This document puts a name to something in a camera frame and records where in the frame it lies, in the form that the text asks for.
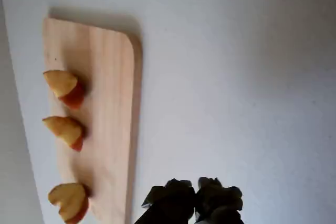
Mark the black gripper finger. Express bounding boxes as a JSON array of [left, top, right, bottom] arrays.
[[134, 178, 197, 224], [195, 177, 244, 224]]

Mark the apple slice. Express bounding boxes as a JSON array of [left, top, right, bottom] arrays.
[[43, 69, 86, 110], [47, 183, 89, 209], [41, 115, 85, 153], [58, 198, 90, 224]]

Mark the wooden cutting board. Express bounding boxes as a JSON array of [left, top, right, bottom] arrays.
[[42, 17, 143, 224]]

